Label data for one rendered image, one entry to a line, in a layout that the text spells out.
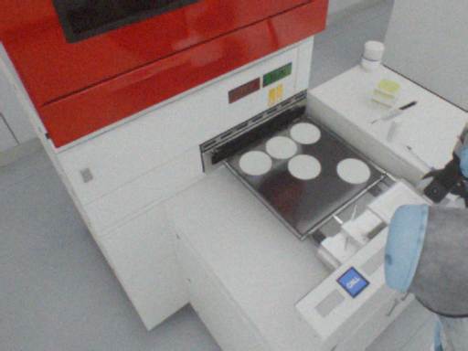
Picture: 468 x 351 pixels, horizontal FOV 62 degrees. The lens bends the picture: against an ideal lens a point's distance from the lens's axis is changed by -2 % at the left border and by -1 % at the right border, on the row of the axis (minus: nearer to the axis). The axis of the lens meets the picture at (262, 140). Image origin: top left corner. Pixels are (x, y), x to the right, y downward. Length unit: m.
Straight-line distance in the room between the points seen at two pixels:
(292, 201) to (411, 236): 0.67
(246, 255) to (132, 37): 0.65
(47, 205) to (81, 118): 1.67
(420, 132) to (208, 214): 0.72
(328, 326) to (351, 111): 0.72
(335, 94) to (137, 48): 0.78
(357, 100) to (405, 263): 0.95
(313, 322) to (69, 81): 0.70
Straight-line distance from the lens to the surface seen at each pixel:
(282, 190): 1.17
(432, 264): 0.52
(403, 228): 0.53
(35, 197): 2.60
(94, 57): 0.84
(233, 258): 1.14
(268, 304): 1.08
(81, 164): 1.04
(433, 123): 1.40
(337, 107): 1.36
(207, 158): 1.24
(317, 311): 0.94
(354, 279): 0.97
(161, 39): 0.88
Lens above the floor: 1.82
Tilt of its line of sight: 45 degrees down
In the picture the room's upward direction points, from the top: 1 degrees clockwise
